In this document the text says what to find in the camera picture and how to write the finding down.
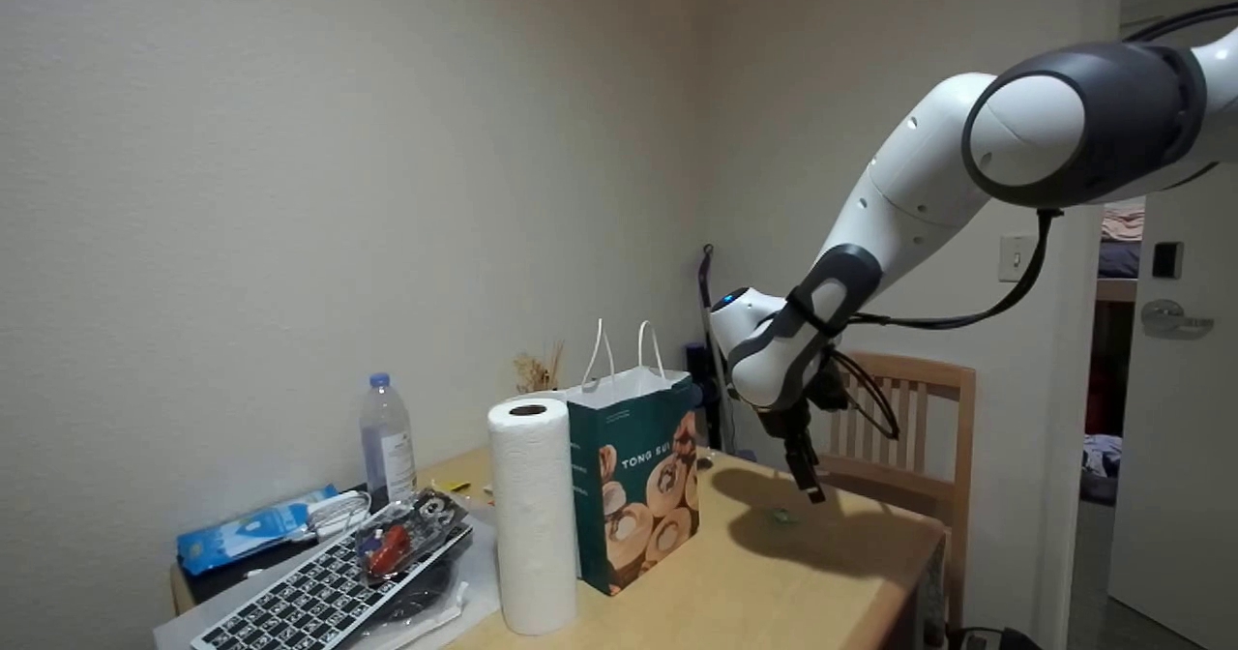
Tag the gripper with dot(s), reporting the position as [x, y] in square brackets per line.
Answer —
[783, 418]

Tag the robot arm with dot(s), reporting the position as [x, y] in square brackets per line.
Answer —
[919, 186]

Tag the small dark round thing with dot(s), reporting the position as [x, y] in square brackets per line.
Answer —
[704, 459]

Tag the small green thing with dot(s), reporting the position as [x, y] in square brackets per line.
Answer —
[783, 516]

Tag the green paper bag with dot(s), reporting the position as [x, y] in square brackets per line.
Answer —
[629, 495]

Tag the small yellow thing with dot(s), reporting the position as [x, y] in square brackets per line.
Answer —
[455, 487]

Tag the black stand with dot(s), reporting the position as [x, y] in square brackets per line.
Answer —
[709, 340]

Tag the wooden chair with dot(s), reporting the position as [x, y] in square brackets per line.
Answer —
[928, 437]

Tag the dried plant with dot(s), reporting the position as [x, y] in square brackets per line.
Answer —
[537, 371]

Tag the paper towel roll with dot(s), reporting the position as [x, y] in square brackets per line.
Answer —
[532, 524]

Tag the black device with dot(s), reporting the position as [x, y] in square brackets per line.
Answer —
[991, 640]

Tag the clear plastic container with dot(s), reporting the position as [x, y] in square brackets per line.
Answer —
[411, 534]

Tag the white door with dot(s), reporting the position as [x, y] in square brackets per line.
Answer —
[1175, 457]

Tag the clear plastic water bottle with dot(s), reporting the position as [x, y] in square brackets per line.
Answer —
[389, 447]

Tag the black and white keyboard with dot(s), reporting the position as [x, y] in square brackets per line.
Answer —
[300, 597]

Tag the blue plastic packet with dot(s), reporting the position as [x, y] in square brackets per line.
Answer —
[237, 534]

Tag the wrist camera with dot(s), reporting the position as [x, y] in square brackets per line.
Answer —
[830, 389]

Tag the light switch plate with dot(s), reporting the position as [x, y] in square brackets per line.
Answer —
[1016, 257]

